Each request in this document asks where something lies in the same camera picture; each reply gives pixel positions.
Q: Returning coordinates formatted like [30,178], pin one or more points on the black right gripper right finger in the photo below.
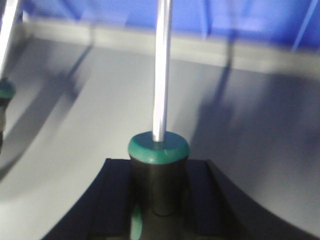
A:
[222,211]

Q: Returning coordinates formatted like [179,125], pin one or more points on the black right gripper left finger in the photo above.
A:
[103,210]

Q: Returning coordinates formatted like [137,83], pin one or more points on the green black screwdriver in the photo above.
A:
[7,88]
[158,157]

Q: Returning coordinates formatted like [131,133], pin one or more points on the large blue plastic bin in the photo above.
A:
[292,23]

